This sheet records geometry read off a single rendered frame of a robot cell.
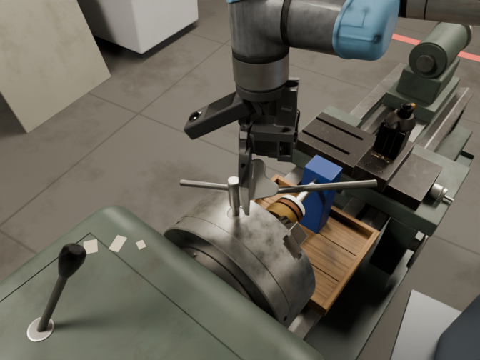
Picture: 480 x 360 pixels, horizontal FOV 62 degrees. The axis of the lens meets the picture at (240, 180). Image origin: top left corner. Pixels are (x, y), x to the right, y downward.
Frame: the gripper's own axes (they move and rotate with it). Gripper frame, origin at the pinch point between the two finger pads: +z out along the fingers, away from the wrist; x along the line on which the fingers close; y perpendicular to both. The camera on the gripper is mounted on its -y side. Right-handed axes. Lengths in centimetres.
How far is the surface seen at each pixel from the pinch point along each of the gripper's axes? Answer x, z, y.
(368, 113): 93, 46, 28
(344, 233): 28, 44, 20
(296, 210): 14.3, 21.1, 6.9
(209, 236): -6.4, 8.0, -6.8
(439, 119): 94, 47, 55
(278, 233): -1.8, 10.3, 4.9
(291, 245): -2.1, 13.0, 7.3
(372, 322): 22, 80, 33
